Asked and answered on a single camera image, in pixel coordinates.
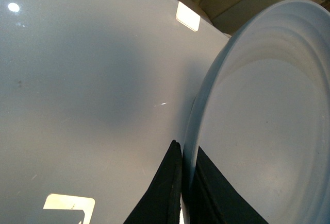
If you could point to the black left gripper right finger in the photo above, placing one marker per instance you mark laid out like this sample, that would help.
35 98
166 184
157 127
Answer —
213 198

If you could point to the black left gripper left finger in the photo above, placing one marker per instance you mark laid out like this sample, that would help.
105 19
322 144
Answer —
161 201

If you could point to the light blue plate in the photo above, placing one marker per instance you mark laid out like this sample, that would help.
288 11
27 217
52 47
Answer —
262 114

